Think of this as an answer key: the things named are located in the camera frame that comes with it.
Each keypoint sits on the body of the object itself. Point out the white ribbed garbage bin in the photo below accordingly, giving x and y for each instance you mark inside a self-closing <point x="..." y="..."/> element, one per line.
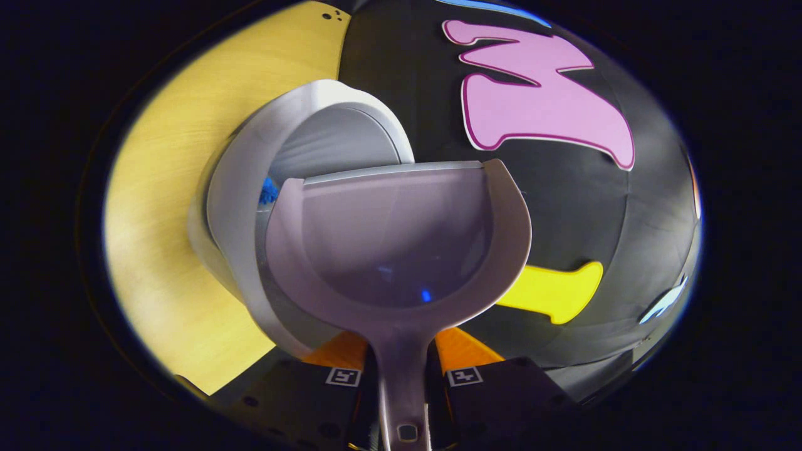
<point x="238" y="207"/>

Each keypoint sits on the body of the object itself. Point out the pink dustpan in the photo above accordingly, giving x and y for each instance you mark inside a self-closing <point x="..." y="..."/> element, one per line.
<point x="401" y="250"/>

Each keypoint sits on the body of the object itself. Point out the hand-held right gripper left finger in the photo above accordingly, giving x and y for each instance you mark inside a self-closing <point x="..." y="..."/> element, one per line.
<point x="301" y="401"/>

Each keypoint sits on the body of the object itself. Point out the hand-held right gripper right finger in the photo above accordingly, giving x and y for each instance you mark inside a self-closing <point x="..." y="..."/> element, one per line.
<point x="501" y="401"/>

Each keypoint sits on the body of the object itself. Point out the blue paper trash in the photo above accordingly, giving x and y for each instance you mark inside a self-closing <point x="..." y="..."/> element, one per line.
<point x="269" y="191"/>

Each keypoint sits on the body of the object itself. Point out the wooden desktop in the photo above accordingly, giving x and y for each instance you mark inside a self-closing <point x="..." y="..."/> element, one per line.
<point x="169" y="219"/>

